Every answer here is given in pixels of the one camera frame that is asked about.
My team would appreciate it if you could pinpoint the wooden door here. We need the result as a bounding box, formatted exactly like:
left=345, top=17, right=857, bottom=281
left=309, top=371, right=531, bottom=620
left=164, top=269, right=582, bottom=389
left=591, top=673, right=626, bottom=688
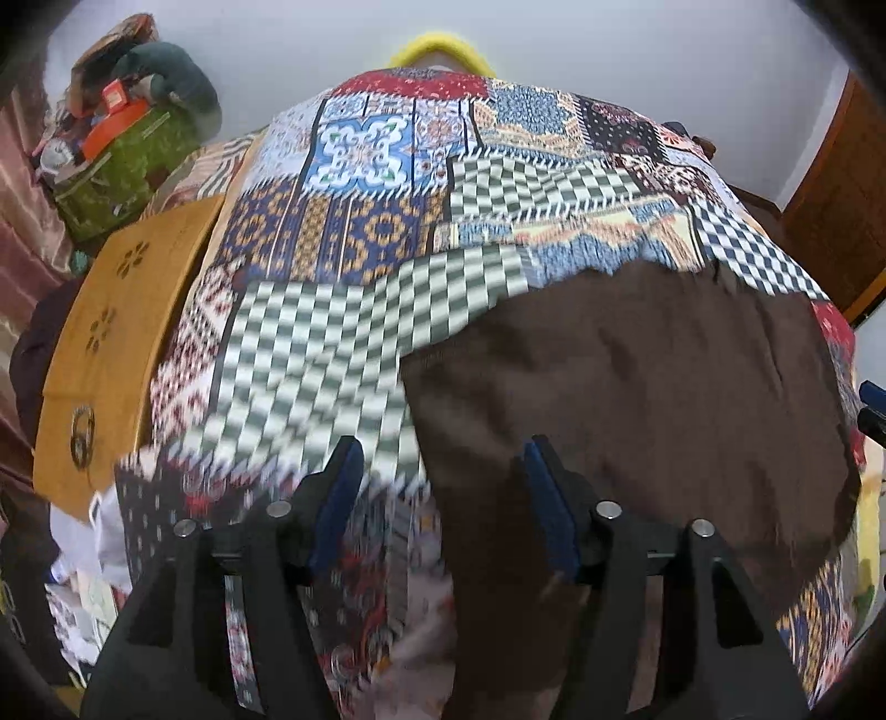
left=781, top=69, right=886, bottom=328

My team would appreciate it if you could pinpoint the small dark ring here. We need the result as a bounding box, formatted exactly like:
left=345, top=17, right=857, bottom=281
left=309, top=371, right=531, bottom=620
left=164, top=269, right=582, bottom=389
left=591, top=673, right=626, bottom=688
left=70, top=405, right=96, bottom=466

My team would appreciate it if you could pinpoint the wooden lap table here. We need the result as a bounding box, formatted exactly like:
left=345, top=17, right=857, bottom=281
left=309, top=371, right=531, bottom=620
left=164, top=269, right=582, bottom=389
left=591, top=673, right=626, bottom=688
left=32, top=194, right=227, bottom=522

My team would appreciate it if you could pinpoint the orange box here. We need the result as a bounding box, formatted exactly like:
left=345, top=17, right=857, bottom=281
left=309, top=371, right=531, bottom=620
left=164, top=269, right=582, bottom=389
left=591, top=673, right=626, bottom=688
left=78, top=78, right=151, bottom=159

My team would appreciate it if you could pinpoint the black bag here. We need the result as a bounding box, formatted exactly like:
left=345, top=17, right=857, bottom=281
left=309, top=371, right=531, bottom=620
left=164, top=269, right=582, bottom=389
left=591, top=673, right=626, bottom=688
left=9, top=291, right=71, bottom=448

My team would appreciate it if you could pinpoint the yellow foam bar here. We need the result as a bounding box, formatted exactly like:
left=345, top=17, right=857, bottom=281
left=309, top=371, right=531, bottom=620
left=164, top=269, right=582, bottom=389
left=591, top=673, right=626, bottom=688
left=386, top=29, right=497, bottom=79

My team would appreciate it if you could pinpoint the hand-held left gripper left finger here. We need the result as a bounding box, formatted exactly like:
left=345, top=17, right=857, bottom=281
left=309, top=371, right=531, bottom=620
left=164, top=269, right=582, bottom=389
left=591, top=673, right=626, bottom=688
left=81, top=436, right=365, bottom=720

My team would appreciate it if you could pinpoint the brown garment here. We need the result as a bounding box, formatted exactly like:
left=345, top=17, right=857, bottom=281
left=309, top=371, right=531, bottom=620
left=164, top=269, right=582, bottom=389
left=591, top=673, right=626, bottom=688
left=400, top=261, right=864, bottom=720

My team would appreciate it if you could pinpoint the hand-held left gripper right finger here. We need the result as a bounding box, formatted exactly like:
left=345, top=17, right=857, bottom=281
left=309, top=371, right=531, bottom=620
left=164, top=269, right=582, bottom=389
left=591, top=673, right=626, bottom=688
left=522, top=434, right=811, bottom=720

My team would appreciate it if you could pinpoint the patchwork printed blanket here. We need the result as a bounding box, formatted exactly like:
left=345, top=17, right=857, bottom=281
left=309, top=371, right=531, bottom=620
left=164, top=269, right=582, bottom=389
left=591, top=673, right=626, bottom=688
left=112, top=68, right=868, bottom=720

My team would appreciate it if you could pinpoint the green fabric bag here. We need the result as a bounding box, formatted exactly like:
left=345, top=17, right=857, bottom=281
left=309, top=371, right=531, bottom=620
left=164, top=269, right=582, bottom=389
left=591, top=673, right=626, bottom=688
left=54, top=104, right=203, bottom=245

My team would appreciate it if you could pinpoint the orange striped bed sheet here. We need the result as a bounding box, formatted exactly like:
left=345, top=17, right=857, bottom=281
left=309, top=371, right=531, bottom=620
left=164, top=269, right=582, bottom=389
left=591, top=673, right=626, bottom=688
left=147, top=133, right=265, bottom=224

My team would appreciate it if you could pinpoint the pile of white papers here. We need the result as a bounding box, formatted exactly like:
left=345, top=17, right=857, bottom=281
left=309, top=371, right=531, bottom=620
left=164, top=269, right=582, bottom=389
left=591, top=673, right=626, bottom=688
left=45, top=485, right=143, bottom=690

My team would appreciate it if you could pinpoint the striped brown curtain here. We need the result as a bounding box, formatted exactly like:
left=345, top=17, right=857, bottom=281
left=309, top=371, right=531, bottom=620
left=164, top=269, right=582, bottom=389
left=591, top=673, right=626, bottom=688
left=0, top=65, right=79, bottom=489

